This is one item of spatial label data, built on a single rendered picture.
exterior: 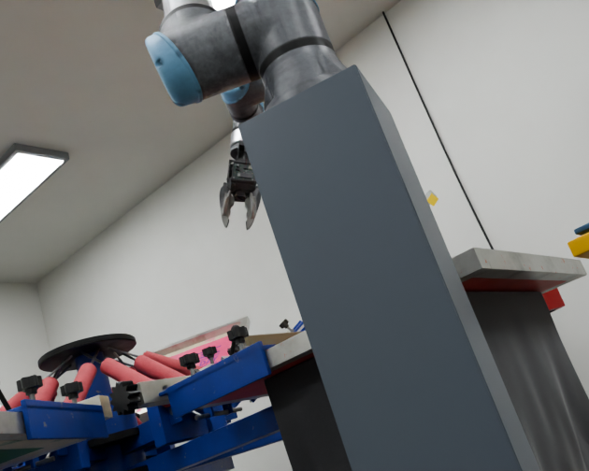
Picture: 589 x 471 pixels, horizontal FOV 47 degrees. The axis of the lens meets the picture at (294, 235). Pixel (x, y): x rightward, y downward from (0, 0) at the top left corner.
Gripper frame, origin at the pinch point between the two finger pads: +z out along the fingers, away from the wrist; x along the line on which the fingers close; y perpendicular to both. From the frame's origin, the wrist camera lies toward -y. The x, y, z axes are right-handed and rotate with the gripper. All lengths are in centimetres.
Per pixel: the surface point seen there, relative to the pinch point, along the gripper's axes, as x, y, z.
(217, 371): -0.9, 5.8, 37.5
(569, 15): 149, -85, -174
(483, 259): 41, 50, 27
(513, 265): 49, 42, 23
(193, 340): -16, -193, -28
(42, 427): -30, 20, 54
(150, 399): -15.2, -8.1, 41.5
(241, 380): 4.2, 10.0, 40.0
